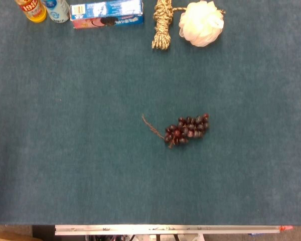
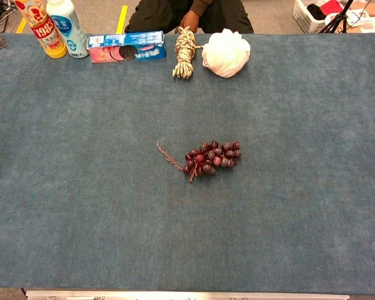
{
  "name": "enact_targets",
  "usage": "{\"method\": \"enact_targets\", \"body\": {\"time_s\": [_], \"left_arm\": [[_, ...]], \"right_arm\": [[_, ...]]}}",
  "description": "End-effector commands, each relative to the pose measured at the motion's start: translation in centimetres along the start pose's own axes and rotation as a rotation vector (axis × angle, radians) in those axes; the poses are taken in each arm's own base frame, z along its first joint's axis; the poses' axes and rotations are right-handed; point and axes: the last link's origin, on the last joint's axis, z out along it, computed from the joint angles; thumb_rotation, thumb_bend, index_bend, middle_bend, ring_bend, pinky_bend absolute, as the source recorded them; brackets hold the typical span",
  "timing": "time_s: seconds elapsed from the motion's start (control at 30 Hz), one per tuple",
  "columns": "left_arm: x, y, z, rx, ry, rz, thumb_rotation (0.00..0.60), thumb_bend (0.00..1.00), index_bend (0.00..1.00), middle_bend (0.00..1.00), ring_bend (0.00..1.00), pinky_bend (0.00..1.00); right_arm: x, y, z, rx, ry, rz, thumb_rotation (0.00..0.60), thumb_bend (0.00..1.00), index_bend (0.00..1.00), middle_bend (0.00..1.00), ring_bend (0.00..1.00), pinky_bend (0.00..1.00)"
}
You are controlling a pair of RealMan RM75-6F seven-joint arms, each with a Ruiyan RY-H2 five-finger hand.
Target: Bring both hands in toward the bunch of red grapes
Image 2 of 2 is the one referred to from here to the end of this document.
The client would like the seated person in dark clothes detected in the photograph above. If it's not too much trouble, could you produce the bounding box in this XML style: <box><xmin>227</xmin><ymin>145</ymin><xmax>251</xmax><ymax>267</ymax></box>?
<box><xmin>124</xmin><ymin>0</ymin><xmax>254</xmax><ymax>34</ymax></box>

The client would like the red grape bunch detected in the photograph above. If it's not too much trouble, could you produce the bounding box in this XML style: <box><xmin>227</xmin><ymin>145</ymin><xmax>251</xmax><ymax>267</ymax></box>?
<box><xmin>156</xmin><ymin>139</ymin><xmax>243</xmax><ymax>184</ymax></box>

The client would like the white printed paper bag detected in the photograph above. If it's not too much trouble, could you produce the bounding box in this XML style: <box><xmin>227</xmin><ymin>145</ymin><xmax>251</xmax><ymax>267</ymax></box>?
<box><xmin>345</xmin><ymin>8</ymin><xmax>372</xmax><ymax>28</ymax></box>

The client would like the seated person's bare hand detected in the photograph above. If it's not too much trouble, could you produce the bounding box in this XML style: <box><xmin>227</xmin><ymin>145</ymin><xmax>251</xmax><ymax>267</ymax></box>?
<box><xmin>179</xmin><ymin>9</ymin><xmax>198</xmax><ymax>33</ymax></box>

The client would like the blue and pink cookie box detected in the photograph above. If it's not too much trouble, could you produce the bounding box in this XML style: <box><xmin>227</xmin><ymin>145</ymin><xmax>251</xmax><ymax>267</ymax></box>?
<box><xmin>86</xmin><ymin>30</ymin><xmax>167</xmax><ymax>64</ymax></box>

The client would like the yellow bottle with red label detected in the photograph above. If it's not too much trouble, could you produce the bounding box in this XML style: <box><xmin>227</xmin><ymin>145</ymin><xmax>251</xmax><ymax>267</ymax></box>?
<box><xmin>14</xmin><ymin>0</ymin><xmax>68</xmax><ymax>59</ymax></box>

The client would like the coiled beige rope bundle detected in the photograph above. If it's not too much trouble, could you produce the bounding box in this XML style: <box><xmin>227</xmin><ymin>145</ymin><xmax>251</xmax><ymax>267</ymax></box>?
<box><xmin>171</xmin><ymin>26</ymin><xmax>204</xmax><ymax>80</ymax></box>

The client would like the white bottle with blue label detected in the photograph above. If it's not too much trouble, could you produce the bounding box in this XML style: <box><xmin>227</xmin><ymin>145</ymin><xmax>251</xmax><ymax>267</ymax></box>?
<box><xmin>46</xmin><ymin>0</ymin><xmax>90</xmax><ymax>59</ymax></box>

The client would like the black tripod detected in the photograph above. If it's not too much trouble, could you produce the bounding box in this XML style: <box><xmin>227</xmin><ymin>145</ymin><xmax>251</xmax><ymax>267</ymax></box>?
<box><xmin>318</xmin><ymin>0</ymin><xmax>356</xmax><ymax>34</ymax></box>

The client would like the blue felt table cloth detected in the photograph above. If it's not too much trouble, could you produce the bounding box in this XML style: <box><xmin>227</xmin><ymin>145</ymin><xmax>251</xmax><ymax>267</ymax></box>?
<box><xmin>0</xmin><ymin>32</ymin><xmax>375</xmax><ymax>296</ymax></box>

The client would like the white mesh bath sponge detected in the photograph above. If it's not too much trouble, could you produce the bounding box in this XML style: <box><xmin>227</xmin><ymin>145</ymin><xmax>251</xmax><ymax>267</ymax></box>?
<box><xmin>201</xmin><ymin>27</ymin><xmax>251</xmax><ymax>79</ymax></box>

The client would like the white plastic laundry basket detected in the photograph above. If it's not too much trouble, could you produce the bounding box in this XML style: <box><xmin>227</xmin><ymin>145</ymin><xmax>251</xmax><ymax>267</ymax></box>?
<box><xmin>292</xmin><ymin>0</ymin><xmax>348</xmax><ymax>34</ymax></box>

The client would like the silver metal table rail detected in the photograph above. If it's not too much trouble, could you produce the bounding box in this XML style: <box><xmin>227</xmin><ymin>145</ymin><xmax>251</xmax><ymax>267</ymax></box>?
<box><xmin>25</xmin><ymin>289</ymin><xmax>351</xmax><ymax>300</ymax></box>

